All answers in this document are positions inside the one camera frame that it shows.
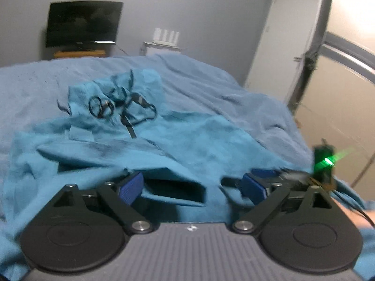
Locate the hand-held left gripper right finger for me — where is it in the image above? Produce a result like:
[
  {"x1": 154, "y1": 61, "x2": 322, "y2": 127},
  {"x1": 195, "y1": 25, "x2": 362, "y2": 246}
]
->
[{"x1": 231, "y1": 174, "x2": 334, "y2": 236}]

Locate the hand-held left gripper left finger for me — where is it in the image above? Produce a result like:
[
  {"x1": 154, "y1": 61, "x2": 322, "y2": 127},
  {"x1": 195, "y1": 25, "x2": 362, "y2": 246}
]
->
[{"x1": 54, "y1": 171, "x2": 154, "y2": 235}]

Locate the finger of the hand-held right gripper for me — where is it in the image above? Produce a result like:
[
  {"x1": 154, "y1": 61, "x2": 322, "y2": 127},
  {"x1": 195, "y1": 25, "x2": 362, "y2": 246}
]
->
[
  {"x1": 221, "y1": 177, "x2": 244, "y2": 188},
  {"x1": 250, "y1": 168, "x2": 311, "y2": 187}
]

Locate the teal drawstring garment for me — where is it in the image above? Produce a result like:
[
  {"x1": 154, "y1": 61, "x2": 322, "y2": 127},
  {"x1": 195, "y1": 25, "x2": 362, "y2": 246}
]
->
[{"x1": 0, "y1": 69, "x2": 372, "y2": 281}]

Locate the person's right forearm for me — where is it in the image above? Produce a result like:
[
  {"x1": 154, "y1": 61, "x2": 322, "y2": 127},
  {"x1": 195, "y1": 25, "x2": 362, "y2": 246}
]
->
[{"x1": 337, "y1": 201, "x2": 375, "y2": 232}]

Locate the beige sliding wardrobe door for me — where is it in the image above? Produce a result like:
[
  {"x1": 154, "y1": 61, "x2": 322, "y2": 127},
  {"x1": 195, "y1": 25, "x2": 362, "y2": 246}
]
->
[{"x1": 295, "y1": 32, "x2": 375, "y2": 201}]

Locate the light blue bed blanket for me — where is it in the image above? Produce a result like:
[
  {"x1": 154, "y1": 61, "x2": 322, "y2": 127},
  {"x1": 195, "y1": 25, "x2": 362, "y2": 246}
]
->
[{"x1": 0, "y1": 52, "x2": 320, "y2": 226}]

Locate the dark vertical pole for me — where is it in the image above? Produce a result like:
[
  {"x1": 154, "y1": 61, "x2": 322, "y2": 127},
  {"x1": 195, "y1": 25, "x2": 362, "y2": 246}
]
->
[{"x1": 288, "y1": 0, "x2": 336, "y2": 112}]

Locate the white door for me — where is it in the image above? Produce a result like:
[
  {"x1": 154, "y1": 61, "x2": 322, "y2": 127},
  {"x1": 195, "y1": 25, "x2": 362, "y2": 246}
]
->
[{"x1": 244, "y1": 0, "x2": 320, "y2": 104}]

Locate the white small cabinet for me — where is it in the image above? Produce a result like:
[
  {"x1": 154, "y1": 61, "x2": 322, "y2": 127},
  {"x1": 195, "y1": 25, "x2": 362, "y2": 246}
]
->
[{"x1": 142, "y1": 41, "x2": 183, "y2": 56}]

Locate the wooden television stand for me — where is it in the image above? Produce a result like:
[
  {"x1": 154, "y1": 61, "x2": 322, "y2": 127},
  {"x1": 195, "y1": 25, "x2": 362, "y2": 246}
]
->
[{"x1": 53, "y1": 49, "x2": 106, "y2": 59}]

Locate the white router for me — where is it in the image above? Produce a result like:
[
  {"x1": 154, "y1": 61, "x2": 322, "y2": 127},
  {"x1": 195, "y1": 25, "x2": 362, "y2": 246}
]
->
[{"x1": 152, "y1": 27, "x2": 180, "y2": 47}]

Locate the black television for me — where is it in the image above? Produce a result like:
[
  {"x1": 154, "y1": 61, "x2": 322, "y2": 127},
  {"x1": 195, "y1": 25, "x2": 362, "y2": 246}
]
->
[{"x1": 45, "y1": 0, "x2": 124, "y2": 48}]

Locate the black cable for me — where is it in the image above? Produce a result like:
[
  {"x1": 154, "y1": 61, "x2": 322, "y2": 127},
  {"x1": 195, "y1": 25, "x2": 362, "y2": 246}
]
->
[{"x1": 331, "y1": 190, "x2": 375, "y2": 229}]

